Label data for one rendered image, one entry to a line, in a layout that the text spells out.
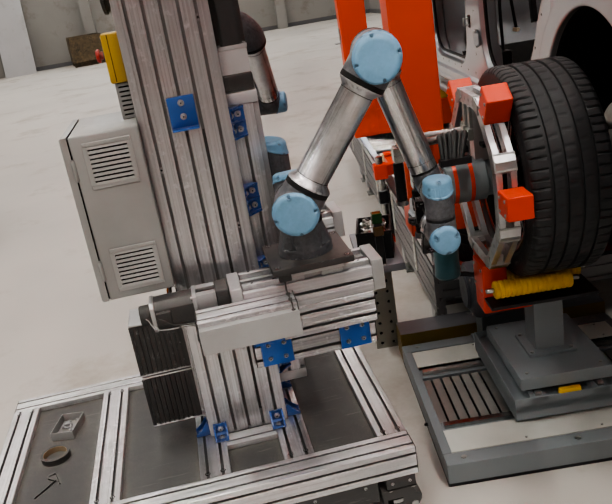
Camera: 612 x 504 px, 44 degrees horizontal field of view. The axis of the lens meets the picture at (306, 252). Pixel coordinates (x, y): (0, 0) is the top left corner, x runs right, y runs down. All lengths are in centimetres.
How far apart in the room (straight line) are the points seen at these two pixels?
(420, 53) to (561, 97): 72
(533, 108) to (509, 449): 103
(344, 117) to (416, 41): 102
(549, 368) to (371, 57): 126
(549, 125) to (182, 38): 102
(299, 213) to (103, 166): 56
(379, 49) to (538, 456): 134
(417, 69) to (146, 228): 120
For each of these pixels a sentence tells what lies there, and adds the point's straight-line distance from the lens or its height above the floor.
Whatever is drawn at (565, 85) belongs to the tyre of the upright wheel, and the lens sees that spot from 230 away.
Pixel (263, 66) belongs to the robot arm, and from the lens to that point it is 258.
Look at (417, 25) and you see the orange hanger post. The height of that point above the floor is 130.
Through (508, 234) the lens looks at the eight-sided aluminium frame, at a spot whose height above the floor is 75.
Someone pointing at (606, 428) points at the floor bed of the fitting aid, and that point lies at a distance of 259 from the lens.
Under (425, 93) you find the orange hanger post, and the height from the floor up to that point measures 106.
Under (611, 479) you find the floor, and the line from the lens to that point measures 252.
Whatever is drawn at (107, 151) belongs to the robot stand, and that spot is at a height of 118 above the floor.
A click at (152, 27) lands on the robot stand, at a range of 210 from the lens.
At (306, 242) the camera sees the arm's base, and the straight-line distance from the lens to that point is 204.
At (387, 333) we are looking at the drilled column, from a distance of 325.
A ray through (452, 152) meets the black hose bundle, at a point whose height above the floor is 100.
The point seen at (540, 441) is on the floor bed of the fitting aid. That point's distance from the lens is 252.
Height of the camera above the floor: 154
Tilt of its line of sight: 20 degrees down
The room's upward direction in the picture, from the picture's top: 10 degrees counter-clockwise
